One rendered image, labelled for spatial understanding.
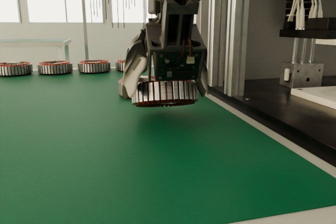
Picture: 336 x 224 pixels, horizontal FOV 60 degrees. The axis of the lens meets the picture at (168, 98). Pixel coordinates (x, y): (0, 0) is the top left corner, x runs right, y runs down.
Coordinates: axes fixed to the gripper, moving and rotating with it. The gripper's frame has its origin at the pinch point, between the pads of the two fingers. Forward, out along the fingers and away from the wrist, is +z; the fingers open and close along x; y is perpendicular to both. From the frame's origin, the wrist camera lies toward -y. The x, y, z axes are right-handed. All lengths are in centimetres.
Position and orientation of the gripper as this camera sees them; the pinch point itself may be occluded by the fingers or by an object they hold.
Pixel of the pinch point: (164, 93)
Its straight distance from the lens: 50.1
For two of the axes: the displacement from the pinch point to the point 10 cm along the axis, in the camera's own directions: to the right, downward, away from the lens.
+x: 9.9, -0.4, 1.4
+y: 1.3, 6.8, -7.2
